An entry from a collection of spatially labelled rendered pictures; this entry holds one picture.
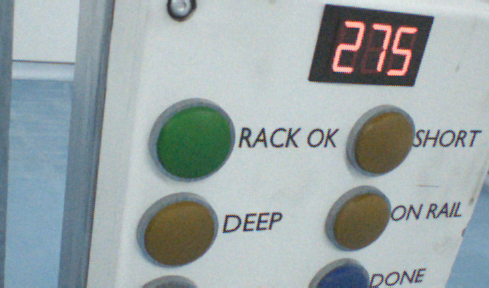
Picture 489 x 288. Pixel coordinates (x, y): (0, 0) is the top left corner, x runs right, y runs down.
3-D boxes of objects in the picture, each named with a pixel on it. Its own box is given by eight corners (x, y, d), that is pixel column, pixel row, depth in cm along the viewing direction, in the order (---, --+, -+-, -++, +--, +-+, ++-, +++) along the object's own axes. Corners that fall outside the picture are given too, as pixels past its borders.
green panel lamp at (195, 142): (229, 183, 21) (243, 110, 20) (153, 185, 20) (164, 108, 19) (221, 173, 22) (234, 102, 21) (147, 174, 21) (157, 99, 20)
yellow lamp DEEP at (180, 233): (213, 268, 23) (225, 204, 22) (141, 275, 22) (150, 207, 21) (205, 256, 23) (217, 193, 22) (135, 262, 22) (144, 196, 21)
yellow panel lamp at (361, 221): (384, 252, 26) (402, 195, 25) (330, 257, 25) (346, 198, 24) (373, 241, 27) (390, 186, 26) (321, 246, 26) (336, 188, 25)
